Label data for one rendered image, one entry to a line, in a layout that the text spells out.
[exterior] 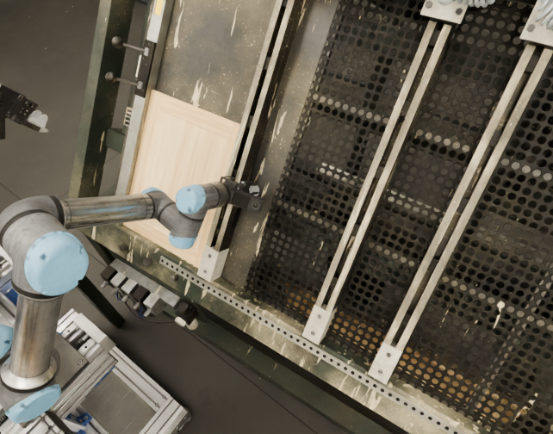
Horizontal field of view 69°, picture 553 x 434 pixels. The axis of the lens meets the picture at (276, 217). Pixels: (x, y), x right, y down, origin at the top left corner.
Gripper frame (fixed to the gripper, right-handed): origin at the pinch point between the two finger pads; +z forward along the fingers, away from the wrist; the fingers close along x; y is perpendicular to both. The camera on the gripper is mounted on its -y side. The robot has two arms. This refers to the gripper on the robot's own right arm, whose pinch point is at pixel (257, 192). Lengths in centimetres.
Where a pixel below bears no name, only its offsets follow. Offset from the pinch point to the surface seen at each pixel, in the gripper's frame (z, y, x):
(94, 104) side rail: -6, 79, -4
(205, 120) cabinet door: -0.5, 28.5, -15.2
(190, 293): -3.0, 12.4, 47.4
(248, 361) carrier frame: 42, -3, 96
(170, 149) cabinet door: -0.8, 40.7, 0.0
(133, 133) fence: -4, 57, 0
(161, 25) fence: -3, 55, -41
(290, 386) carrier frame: 44, -27, 95
